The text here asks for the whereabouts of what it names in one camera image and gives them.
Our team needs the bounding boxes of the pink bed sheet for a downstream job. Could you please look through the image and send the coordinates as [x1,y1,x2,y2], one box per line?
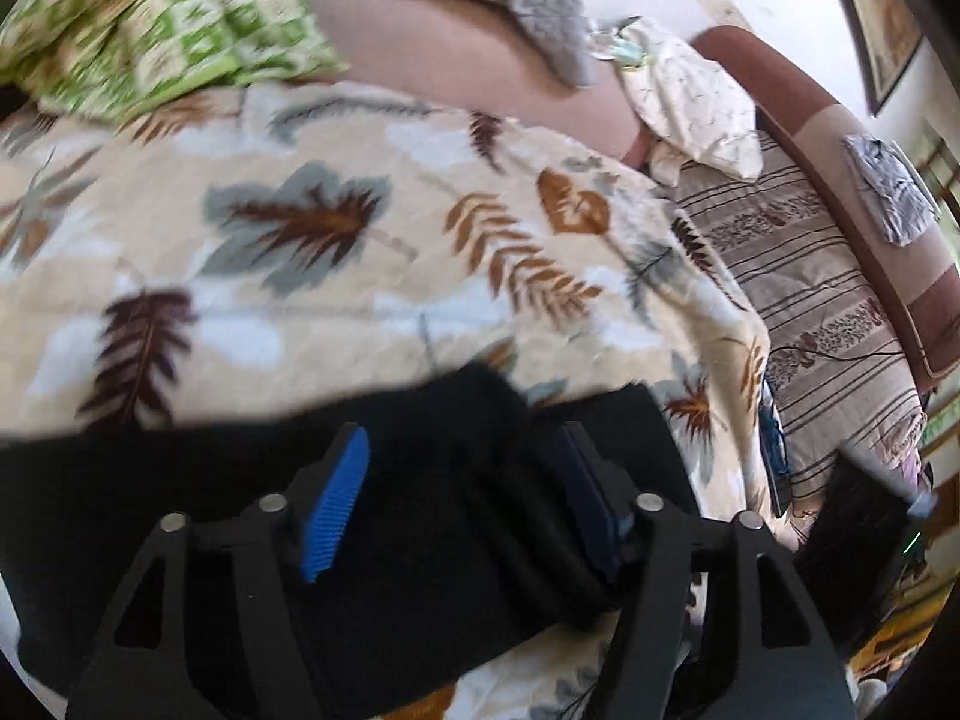
[298,0,650,166]

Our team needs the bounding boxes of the striped brown mattress cover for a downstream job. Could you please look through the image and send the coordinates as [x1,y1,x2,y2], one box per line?
[671,127,927,518]

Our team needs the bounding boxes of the brown sofa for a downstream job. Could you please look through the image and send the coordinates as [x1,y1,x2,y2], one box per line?
[688,25,960,391]

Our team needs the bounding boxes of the white patterned pillow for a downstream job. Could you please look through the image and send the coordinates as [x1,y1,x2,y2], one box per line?
[592,15,764,187]

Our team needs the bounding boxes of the framed wall picture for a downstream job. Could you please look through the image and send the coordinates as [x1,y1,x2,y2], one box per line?
[816,0,925,117]

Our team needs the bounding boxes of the black cable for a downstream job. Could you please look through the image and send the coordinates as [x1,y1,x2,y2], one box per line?
[765,343,912,365]

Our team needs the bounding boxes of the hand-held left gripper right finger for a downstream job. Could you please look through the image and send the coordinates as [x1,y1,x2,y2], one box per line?
[559,421,857,720]

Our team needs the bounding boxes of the green checkered blanket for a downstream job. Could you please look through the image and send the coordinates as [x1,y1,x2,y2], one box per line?
[0,0,347,121]

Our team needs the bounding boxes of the leaf print blanket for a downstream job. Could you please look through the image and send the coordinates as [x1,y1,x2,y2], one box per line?
[0,81,773,720]

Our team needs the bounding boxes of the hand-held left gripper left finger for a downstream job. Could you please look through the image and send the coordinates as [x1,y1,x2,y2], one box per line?
[66,423,371,720]

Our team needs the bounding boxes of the grey folded cloth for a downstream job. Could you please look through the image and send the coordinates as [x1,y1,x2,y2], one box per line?
[841,133,941,247]

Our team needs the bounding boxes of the black pants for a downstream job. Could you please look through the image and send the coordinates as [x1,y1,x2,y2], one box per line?
[0,364,702,720]

